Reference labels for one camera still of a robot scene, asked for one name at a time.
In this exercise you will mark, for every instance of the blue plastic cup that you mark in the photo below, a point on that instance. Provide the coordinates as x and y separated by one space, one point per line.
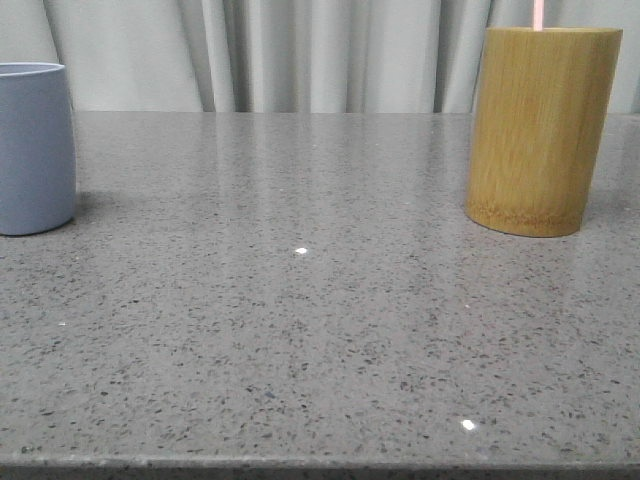
38 165

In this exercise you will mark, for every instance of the grey white curtain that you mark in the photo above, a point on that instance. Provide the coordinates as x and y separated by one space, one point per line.
261 56

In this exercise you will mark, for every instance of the bamboo wooden cup holder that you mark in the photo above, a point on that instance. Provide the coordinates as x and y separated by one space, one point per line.
540 113

